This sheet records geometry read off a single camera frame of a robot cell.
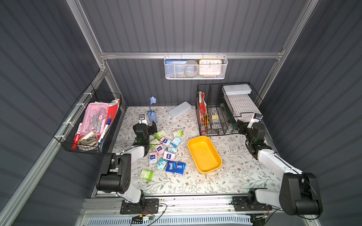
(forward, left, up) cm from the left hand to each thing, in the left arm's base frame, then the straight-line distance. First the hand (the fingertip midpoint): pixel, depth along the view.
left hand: (147, 122), depth 91 cm
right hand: (-4, -65, +4) cm, 65 cm away
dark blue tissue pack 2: (-25, -16, -13) cm, 32 cm away
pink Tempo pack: (-7, -11, -13) cm, 18 cm away
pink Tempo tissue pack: (-19, -4, -13) cm, 23 cm away
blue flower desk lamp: (+13, 0, -8) cm, 15 cm away
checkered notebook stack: (+11, -63, +6) cm, 64 cm away
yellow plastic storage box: (-16, -37, -15) cm, 43 cm away
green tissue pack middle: (-6, -3, -12) cm, 14 cm away
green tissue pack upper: (-1, -7, -13) cm, 15 cm away
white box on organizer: (+25, -63, +7) cm, 68 cm away
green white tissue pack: (-1, -20, -11) cm, 23 cm away
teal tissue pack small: (-13, -16, -13) cm, 24 cm away
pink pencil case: (-10, +22, +16) cm, 29 cm away
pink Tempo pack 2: (-13, -8, -13) cm, 20 cm away
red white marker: (-22, +26, +15) cm, 37 cm away
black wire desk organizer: (+22, -54, -9) cm, 59 cm away
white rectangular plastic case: (+25, -21, -13) cm, 35 cm away
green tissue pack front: (-29, -2, -13) cm, 32 cm away
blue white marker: (-11, +15, +15) cm, 24 cm away
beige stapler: (-23, +19, +16) cm, 34 cm away
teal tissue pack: (-23, -10, -13) cm, 29 cm away
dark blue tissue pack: (-26, -22, -13) cm, 36 cm away
